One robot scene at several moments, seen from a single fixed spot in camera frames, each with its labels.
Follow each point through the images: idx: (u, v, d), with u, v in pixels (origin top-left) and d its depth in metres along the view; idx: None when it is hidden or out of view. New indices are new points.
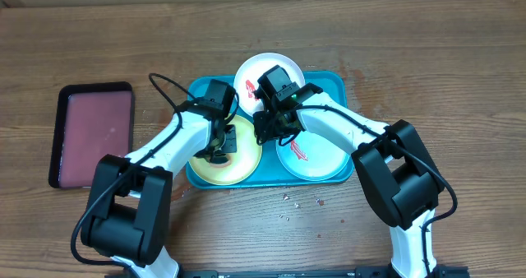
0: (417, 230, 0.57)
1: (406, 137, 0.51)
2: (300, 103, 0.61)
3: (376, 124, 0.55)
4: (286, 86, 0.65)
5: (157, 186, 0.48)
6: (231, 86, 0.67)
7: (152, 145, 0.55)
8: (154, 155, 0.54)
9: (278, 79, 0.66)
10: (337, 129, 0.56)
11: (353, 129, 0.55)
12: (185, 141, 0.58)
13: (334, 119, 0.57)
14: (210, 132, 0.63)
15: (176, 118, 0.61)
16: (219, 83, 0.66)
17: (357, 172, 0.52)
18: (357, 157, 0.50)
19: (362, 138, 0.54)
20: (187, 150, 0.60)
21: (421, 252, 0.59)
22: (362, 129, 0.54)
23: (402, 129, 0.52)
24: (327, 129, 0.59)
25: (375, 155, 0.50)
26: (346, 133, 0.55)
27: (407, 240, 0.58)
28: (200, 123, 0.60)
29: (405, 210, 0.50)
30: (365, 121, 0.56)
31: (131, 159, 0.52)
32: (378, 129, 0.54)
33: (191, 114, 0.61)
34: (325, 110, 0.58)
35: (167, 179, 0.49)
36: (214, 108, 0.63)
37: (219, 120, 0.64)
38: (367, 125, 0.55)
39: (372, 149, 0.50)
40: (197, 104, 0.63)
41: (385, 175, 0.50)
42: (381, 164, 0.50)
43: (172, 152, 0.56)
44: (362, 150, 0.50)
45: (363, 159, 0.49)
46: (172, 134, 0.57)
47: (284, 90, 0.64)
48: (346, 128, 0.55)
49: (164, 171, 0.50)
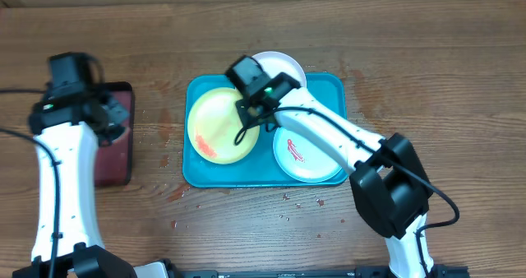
0: (411, 236, 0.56)
1: (401, 152, 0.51)
2: (275, 97, 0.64)
3: (371, 136, 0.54)
4: (256, 78, 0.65)
5: (89, 268, 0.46)
6: (76, 53, 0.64)
7: (48, 223, 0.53)
8: (61, 232, 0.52)
9: (249, 71, 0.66)
10: (329, 141, 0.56)
11: (347, 143, 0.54)
12: (72, 178, 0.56)
13: (323, 128, 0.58)
14: (88, 118, 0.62)
15: (41, 150, 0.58)
16: (59, 58, 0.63)
17: (352, 190, 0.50)
18: (354, 177, 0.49)
19: (355, 153, 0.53)
20: (83, 169, 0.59)
21: (417, 254, 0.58)
22: (357, 143, 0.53)
23: (397, 145, 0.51)
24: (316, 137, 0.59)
25: (373, 176, 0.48)
26: (339, 146, 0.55)
27: (402, 246, 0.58)
28: (74, 133, 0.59)
29: (399, 222, 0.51)
30: (356, 130, 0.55)
31: (42, 257, 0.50)
32: (372, 144, 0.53)
33: (54, 124, 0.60)
34: (309, 113, 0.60)
35: (94, 259, 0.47)
36: (72, 93, 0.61)
37: (88, 104, 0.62)
38: (358, 135, 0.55)
39: (368, 168, 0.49)
40: (50, 107, 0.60)
41: (385, 195, 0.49)
42: (380, 184, 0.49)
43: (74, 212, 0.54)
44: (360, 171, 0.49)
45: (363, 182, 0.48)
46: (55, 182, 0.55)
47: (255, 83, 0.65)
48: (336, 140, 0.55)
49: (88, 250, 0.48)
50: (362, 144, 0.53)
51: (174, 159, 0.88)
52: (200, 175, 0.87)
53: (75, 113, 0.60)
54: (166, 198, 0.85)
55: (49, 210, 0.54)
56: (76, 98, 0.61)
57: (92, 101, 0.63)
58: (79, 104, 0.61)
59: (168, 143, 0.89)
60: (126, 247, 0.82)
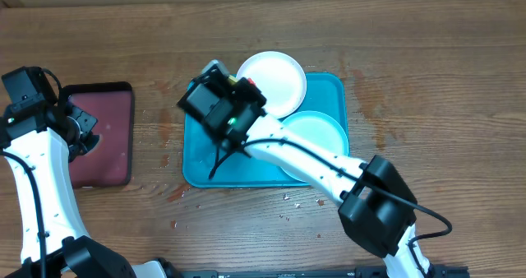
0: (403, 247, 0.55)
1: (385, 175, 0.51)
2: (239, 127, 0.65)
3: (351, 162, 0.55)
4: (214, 106, 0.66)
5: (81, 256, 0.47)
6: (30, 67, 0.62)
7: (33, 224, 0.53)
8: (47, 231, 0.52)
9: (207, 101, 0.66)
10: (310, 171, 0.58)
11: (328, 173, 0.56)
12: (48, 178, 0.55)
13: (302, 159, 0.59)
14: (53, 126, 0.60)
15: (12, 159, 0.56)
16: (13, 75, 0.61)
17: (343, 223, 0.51)
18: (344, 210, 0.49)
19: (338, 183, 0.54)
20: (60, 169, 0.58)
21: (413, 263, 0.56)
22: (339, 172, 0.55)
23: (379, 169, 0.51)
24: (296, 169, 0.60)
25: (361, 207, 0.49)
26: (320, 178, 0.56)
27: (397, 259, 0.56)
28: (42, 140, 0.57)
29: (390, 242, 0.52)
30: (333, 157, 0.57)
31: (31, 258, 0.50)
32: (354, 171, 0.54)
33: (20, 135, 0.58)
34: (281, 143, 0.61)
35: (85, 247, 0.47)
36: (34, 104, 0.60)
37: (53, 112, 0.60)
38: (337, 162, 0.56)
39: (355, 199, 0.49)
40: (12, 119, 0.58)
41: (375, 222, 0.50)
42: (369, 214, 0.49)
43: (57, 209, 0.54)
44: (348, 206, 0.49)
45: (352, 216, 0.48)
46: (32, 186, 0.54)
47: (214, 113, 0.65)
48: (317, 171, 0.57)
49: (77, 241, 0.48)
50: (342, 171, 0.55)
51: (174, 159, 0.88)
52: (200, 174, 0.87)
53: (39, 120, 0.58)
54: (166, 198, 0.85)
55: (30, 212, 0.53)
56: (39, 106, 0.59)
57: (57, 109, 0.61)
58: (43, 112, 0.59)
59: (168, 143, 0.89)
60: (126, 247, 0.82)
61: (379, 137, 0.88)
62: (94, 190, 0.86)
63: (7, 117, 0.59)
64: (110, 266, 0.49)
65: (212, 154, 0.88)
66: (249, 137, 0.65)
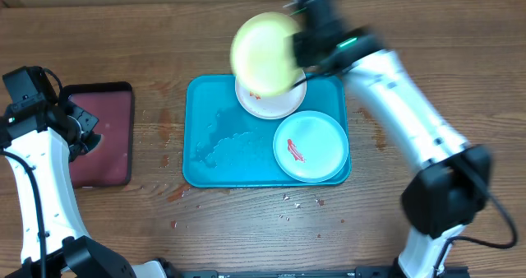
0: (440, 240, 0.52)
1: (482, 164, 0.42)
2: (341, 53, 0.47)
3: (452, 136, 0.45)
4: (318, 22, 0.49)
5: (81, 257, 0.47)
6: (32, 68, 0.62)
7: (34, 224, 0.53)
8: (48, 231, 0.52)
9: (311, 16, 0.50)
10: (403, 125, 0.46)
11: (424, 135, 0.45)
12: (49, 178, 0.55)
13: (397, 108, 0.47)
14: (54, 127, 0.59)
15: (13, 159, 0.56)
16: (14, 74, 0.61)
17: (413, 180, 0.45)
18: (425, 172, 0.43)
19: (433, 152, 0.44)
20: (61, 170, 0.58)
21: (435, 257, 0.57)
22: (436, 140, 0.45)
23: (478, 155, 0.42)
24: (381, 113, 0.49)
25: (442, 178, 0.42)
26: (411, 137, 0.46)
27: (426, 247, 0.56)
28: (42, 140, 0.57)
29: (445, 224, 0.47)
30: (440, 123, 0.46)
31: (32, 258, 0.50)
32: (454, 146, 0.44)
33: (21, 135, 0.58)
34: (388, 88, 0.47)
35: (86, 247, 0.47)
36: (34, 105, 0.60)
37: (53, 112, 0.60)
38: (441, 131, 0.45)
39: (439, 169, 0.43)
40: (13, 119, 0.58)
41: (444, 200, 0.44)
42: (445, 188, 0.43)
43: (58, 209, 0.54)
44: (431, 170, 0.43)
45: (430, 181, 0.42)
46: (33, 187, 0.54)
47: (321, 30, 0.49)
48: (415, 129, 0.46)
49: (78, 241, 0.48)
50: (443, 142, 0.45)
51: (174, 159, 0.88)
52: (200, 174, 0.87)
53: (39, 120, 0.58)
54: (166, 198, 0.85)
55: (31, 212, 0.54)
56: (40, 107, 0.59)
57: (57, 108, 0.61)
58: (43, 112, 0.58)
59: (168, 143, 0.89)
60: (126, 247, 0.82)
61: (379, 137, 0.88)
62: (94, 190, 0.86)
63: (7, 117, 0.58)
64: (112, 267, 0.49)
65: (211, 153, 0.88)
66: (357, 67, 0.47)
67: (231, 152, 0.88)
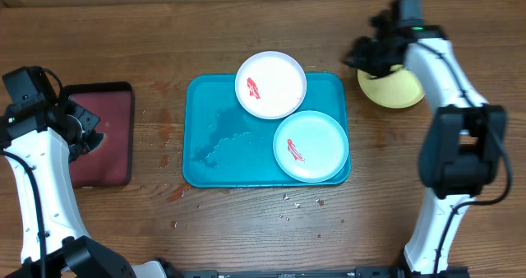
0: (445, 207, 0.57)
1: (495, 124, 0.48)
2: (422, 37, 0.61)
3: (477, 96, 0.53)
4: (413, 18, 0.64)
5: (81, 257, 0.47)
6: (32, 68, 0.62)
7: (34, 224, 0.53)
8: (48, 231, 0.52)
9: (410, 9, 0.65)
10: (437, 80, 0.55)
11: (453, 88, 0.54)
12: (49, 178, 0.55)
13: (439, 70, 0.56)
14: (53, 127, 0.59)
15: (13, 160, 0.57)
16: (15, 74, 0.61)
17: (431, 124, 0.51)
18: (434, 113, 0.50)
19: (456, 100, 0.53)
20: (60, 170, 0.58)
21: (438, 237, 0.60)
22: (461, 93, 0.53)
23: (496, 113, 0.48)
24: (427, 76, 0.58)
25: (457, 122, 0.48)
26: (444, 89, 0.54)
27: (431, 218, 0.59)
28: (41, 140, 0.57)
29: (450, 182, 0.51)
30: (469, 88, 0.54)
31: (32, 257, 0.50)
32: (476, 99, 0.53)
33: (21, 134, 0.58)
34: (438, 57, 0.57)
35: (86, 248, 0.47)
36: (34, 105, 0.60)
37: (54, 112, 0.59)
38: (468, 91, 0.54)
39: (459, 113, 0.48)
40: (13, 120, 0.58)
41: (453, 144, 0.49)
42: (457, 132, 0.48)
43: (57, 209, 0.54)
44: (447, 111, 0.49)
45: (445, 118, 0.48)
46: (33, 187, 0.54)
47: (409, 21, 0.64)
48: (446, 84, 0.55)
49: (79, 240, 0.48)
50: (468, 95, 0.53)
51: (175, 159, 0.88)
52: (200, 174, 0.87)
53: (39, 120, 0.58)
54: (166, 198, 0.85)
55: (31, 212, 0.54)
56: (39, 107, 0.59)
57: (57, 108, 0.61)
58: (43, 112, 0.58)
59: (168, 143, 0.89)
60: (126, 247, 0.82)
61: (379, 137, 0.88)
62: (94, 190, 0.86)
63: (7, 116, 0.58)
64: (111, 266, 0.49)
65: (211, 153, 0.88)
66: (423, 40, 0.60)
67: (231, 152, 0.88)
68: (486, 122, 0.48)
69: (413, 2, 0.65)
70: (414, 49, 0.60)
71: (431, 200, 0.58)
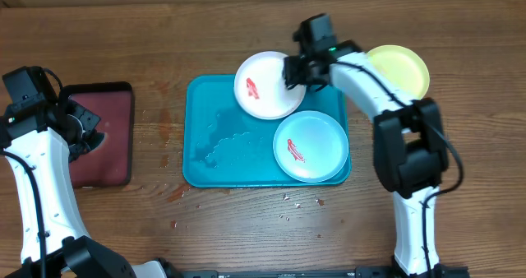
0: (416, 204, 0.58)
1: (429, 116, 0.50)
2: (339, 55, 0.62)
3: (405, 94, 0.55)
4: (326, 37, 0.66)
5: (81, 257, 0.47)
6: (32, 68, 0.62)
7: (34, 224, 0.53)
8: (48, 231, 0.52)
9: (321, 28, 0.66)
10: (366, 92, 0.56)
11: (380, 94, 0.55)
12: (49, 178, 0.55)
13: (363, 81, 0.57)
14: (53, 127, 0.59)
15: (13, 160, 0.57)
16: (14, 74, 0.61)
17: (373, 132, 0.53)
18: (372, 122, 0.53)
19: (388, 106, 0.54)
20: (60, 170, 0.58)
21: (420, 236, 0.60)
22: (390, 97, 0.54)
23: (426, 106, 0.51)
24: (355, 90, 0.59)
25: (394, 123, 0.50)
26: (372, 98, 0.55)
27: (406, 218, 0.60)
28: (42, 140, 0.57)
29: (408, 181, 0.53)
30: (397, 89, 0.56)
31: (32, 258, 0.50)
32: (405, 99, 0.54)
33: (21, 135, 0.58)
34: (358, 70, 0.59)
35: (86, 247, 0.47)
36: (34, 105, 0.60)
37: (54, 112, 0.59)
38: (397, 92, 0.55)
39: (394, 116, 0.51)
40: (13, 120, 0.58)
41: (398, 145, 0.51)
42: (397, 133, 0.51)
43: (57, 209, 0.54)
44: (383, 116, 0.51)
45: (382, 125, 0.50)
46: (33, 187, 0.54)
47: (322, 42, 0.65)
48: (373, 93, 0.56)
49: (79, 240, 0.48)
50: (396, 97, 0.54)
51: (175, 159, 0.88)
52: (200, 174, 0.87)
53: (39, 120, 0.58)
54: (166, 198, 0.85)
55: (32, 212, 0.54)
56: (39, 107, 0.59)
57: (57, 108, 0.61)
58: (43, 112, 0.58)
59: (168, 143, 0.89)
60: (126, 247, 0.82)
61: None
62: (94, 190, 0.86)
63: (7, 116, 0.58)
64: (111, 266, 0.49)
65: (211, 153, 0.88)
66: (341, 58, 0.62)
67: (231, 152, 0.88)
68: (422, 116, 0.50)
69: (320, 20, 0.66)
70: (336, 69, 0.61)
71: (399, 202, 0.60)
